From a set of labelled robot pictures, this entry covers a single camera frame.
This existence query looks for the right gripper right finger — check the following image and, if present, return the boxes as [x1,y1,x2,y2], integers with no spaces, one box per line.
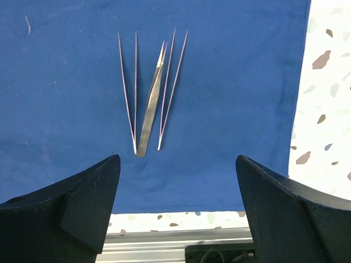
[235,155,350,263]

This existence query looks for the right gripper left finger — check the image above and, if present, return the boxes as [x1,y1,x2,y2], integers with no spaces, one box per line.
[1,155,121,262]

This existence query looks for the broad steel tweezers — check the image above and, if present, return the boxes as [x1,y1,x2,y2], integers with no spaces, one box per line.
[137,42,167,157]

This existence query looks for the thin steel tweezers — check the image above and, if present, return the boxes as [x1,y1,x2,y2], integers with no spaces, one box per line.
[157,28,188,151]
[118,32,138,155]

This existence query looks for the blue surgical drape cloth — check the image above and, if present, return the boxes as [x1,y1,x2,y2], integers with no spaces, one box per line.
[1,1,310,213]

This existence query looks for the aluminium front rail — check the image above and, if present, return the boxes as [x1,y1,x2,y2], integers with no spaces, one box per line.
[96,227,253,262]

